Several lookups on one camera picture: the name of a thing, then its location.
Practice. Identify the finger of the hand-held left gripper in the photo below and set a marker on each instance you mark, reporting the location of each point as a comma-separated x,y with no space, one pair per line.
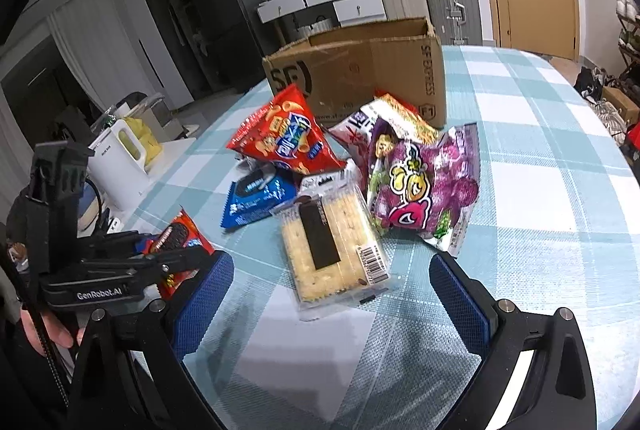
120,241
170,262

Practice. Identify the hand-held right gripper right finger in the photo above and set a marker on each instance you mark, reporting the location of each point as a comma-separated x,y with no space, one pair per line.
460,305

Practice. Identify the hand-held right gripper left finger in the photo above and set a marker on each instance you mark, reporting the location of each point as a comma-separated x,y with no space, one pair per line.
205,305

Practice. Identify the red cookie packet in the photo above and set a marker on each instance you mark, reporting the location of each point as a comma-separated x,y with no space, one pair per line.
182,230

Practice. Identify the red puffed snack bag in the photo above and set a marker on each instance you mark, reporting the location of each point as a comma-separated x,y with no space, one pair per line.
280,134

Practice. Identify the white red-print snack packet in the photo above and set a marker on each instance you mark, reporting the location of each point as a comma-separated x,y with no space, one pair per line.
350,134

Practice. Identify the brown cardboard box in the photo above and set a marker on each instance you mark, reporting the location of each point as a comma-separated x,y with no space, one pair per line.
380,69

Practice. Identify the person's left hand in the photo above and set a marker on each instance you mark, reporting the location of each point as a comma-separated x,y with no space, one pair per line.
52,335

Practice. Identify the white electric kettle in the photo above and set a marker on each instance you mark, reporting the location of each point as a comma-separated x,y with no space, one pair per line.
115,169

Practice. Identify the blue cookie packet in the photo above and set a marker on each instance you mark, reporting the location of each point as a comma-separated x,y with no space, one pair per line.
255,205

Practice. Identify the yellow cloth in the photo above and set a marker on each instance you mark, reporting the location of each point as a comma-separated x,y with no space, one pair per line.
145,139

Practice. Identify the purple snack bag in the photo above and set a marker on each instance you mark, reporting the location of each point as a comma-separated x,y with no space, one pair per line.
430,180

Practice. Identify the clear plastic container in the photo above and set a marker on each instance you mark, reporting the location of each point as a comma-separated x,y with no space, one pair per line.
160,114

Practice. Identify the clear cracker packet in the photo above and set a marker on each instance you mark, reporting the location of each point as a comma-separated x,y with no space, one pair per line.
345,220

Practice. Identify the white curtain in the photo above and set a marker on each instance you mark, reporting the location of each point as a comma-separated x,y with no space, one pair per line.
100,49

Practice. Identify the orange striped snack packet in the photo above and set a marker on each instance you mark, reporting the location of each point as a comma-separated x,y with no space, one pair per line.
405,119

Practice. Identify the red shopping bag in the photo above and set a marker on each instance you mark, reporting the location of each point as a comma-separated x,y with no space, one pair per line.
635,137

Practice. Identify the pile of shoes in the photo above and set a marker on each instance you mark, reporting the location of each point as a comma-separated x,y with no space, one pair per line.
597,94

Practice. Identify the black refrigerator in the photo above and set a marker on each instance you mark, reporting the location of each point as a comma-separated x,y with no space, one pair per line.
225,9

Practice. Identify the small cardboard floor box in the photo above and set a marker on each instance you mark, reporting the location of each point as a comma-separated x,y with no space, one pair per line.
622,102

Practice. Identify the white drawer desk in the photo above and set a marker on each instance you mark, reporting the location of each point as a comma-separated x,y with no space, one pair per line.
350,7

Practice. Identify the shoe rack with shoes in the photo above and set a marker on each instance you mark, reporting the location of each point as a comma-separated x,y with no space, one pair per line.
627,24

